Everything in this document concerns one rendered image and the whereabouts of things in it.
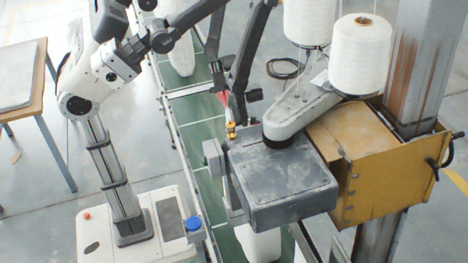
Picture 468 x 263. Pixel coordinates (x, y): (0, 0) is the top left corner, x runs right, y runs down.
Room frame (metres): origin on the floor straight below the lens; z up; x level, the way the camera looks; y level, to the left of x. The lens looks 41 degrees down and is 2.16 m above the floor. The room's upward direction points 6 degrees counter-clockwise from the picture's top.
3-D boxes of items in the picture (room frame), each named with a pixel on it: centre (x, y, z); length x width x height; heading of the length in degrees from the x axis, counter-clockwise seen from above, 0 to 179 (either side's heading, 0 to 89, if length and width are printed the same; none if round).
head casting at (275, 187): (0.80, -0.10, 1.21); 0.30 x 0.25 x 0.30; 13
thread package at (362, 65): (0.86, -0.32, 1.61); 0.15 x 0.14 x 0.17; 13
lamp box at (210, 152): (0.88, 0.07, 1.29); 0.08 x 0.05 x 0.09; 13
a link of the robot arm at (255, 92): (1.31, -0.06, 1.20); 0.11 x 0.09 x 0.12; 105
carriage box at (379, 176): (0.91, -0.43, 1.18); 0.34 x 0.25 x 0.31; 103
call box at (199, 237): (0.98, 0.19, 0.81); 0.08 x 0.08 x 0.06; 13
